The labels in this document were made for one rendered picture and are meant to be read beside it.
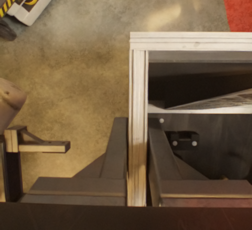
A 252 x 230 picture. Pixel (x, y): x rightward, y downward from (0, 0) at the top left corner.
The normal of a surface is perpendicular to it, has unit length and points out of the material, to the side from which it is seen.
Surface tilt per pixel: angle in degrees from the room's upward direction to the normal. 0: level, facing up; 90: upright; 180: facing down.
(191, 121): 0
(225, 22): 0
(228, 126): 0
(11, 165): 90
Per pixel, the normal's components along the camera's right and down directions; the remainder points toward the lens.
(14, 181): 1.00, 0.00
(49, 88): -0.03, 0.11
